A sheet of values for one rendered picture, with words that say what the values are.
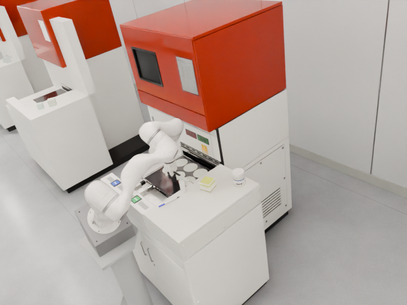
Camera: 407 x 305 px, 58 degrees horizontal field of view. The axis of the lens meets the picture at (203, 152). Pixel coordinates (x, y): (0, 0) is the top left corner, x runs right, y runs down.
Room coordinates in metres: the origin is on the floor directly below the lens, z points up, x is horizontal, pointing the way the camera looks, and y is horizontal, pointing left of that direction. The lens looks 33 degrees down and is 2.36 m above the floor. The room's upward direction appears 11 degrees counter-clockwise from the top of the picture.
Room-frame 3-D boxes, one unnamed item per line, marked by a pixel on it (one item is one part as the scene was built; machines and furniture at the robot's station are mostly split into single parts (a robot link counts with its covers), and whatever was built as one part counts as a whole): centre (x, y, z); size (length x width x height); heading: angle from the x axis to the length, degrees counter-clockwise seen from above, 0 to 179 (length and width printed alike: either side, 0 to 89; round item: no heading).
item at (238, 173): (1.75, -0.18, 1.01); 0.07 x 0.07 x 0.10
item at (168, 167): (2.00, 0.23, 1.03); 0.10 x 0.07 x 0.11; 156
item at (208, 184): (1.76, 0.01, 1.00); 0.07 x 0.07 x 0.07; 50
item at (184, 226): (1.68, 0.06, 0.89); 0.62 x 0.35 x 0.14; 125
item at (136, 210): (1.90, 0.54, 0.89); 0.55 x 0.09 x 0.14; 35
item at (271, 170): (2.54, -0.16, 0.41); 0.82 x 0.71 x 0.82; 35
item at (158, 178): (2.06, 0.20, 0.90); 0.34 x 0.34 x 0.01; 35
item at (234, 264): (1.93, 0.24, 0.41); 0.97 x 0.64 x 0.82; 35
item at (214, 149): (2.34, 0.12, 1.02); 0.82 x 0.03 x 0.40; 35
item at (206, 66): (2.52, -0.13, 1.52); 0.81 x 0.75 x 0.59; 35
